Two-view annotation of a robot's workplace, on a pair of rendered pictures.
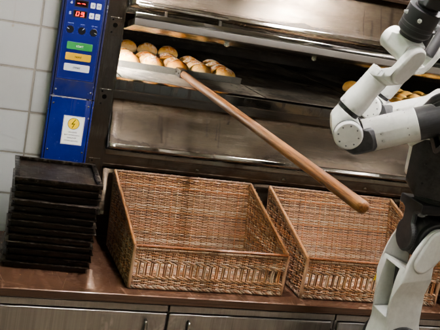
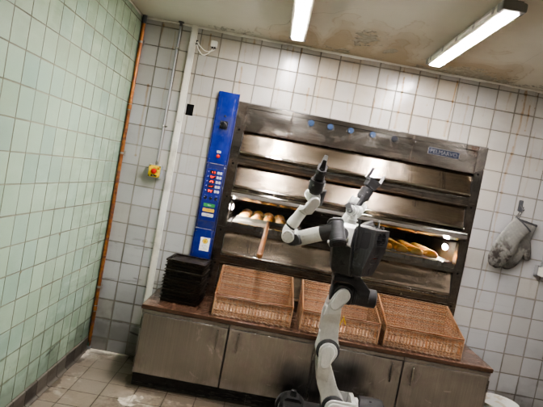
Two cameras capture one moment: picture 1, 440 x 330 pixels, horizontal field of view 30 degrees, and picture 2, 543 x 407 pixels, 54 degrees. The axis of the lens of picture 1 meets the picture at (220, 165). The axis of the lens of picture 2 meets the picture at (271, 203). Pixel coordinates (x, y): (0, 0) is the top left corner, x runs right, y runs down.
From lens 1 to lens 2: 1.44 m
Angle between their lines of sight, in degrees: 21
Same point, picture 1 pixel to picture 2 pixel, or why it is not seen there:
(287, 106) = not seen: hidden behind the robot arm
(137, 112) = (237, 237)
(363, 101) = (294, 221)
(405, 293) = (328, 320)
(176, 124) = (255, 245)
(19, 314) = (159, 320)
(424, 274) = (336, 310)
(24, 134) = (183, 245)
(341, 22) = (340, 198)
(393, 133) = (308, 237)
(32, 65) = (188, 213)
